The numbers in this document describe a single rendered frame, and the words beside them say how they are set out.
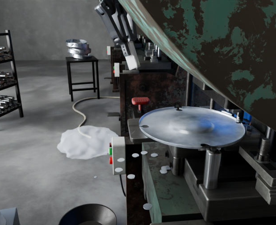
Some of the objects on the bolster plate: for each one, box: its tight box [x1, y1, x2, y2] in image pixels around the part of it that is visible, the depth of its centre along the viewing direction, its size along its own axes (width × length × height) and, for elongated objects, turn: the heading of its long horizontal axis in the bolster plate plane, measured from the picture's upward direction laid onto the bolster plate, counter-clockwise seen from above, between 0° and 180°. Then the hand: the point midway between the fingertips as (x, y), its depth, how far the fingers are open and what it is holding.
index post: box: [203, 147, 222, 189], centre depth 58 cm, size 3×3×10 cm
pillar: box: [265, 126, 276, 152], centre depth 67 cm, size 2×2×14 cm
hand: (131, 55), depth 69 cm, fingers closed
